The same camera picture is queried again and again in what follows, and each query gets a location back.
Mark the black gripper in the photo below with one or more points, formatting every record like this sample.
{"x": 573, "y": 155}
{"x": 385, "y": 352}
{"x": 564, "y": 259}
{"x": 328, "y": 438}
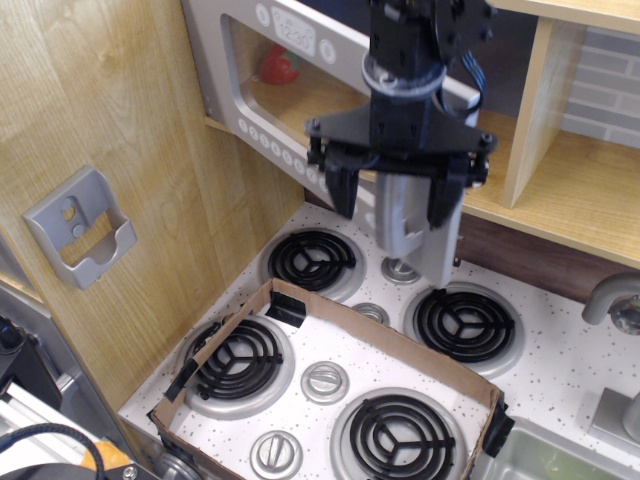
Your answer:
{"x": 405, "y": 128}

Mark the silver toy microwave door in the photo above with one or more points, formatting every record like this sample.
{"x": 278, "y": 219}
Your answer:
{"x": 394, "y": 206}

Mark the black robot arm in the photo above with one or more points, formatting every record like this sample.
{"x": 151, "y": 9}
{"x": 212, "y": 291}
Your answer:
{"x": 411, "y": 34}

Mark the back silver stove knob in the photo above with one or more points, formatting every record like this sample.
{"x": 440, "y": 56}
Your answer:
{"x": 396, "y": 271}

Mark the silver stove knob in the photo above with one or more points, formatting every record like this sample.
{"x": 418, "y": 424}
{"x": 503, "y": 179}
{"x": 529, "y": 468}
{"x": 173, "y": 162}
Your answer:
{"x": 276, "y": 455}
{"x": 396, "y": 271}
{"x": 325, "y": 383}

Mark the back left black burner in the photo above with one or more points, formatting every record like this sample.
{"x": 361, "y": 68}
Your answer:
{"x": 316, "y": 259}

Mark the black burner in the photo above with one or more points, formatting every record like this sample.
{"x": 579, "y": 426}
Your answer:
{"x": 251, "y": 369}
{"x": 396, "y": 433}
{"x": 470, "y": 323}
{"x": 316, "y": 259}

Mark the middle small silver knob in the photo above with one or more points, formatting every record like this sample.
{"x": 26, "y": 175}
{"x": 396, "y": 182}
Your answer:
{"x": 373, "y": 312}

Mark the wooden shelf unit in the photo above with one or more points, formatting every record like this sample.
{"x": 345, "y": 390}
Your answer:
{"x": 562, "y": 187}

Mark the back right black burner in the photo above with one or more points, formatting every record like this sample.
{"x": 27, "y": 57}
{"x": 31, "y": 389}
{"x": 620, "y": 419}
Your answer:
{"x": 470, "y": 323}

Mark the red toy strawberry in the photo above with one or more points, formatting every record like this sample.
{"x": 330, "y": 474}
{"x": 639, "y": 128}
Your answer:
{"x": 279, "y": 66}

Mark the centre silver stove knob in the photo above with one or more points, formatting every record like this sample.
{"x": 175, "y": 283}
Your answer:
{"x": 325, "y": 383}

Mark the front left black burner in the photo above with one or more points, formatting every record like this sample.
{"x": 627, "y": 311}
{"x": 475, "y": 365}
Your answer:
{"x": 251, "y": 369}

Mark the grey toy faucet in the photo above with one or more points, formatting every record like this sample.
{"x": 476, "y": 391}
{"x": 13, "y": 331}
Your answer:
{"x": 618, "y": 297}

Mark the front right black burner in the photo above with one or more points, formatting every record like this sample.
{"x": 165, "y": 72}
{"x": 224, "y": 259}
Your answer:
{"x": 396, "y": 433}

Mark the front silver stove knob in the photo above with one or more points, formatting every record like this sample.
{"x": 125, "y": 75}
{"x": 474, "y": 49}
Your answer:
{"x": 276, "y": 455}

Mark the metal sink basin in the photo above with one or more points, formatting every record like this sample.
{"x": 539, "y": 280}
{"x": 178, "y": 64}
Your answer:
{"x": 533, "y": 452}

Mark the oven front silver knob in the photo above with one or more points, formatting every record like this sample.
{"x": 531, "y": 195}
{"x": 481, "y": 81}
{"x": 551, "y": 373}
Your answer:
{"x": 173, "y": 468}

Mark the brown cardboard border frame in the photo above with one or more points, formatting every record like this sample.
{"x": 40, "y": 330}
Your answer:
{"x": 374, "y": 357}

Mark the silver faucet handle block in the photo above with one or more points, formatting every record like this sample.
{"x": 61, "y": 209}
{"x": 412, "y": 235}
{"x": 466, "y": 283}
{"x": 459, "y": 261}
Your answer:
{"x": 616, "y": 421}

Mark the grey wall phone holder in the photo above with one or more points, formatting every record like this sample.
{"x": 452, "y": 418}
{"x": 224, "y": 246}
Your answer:
{"x": 67, "y": 213}

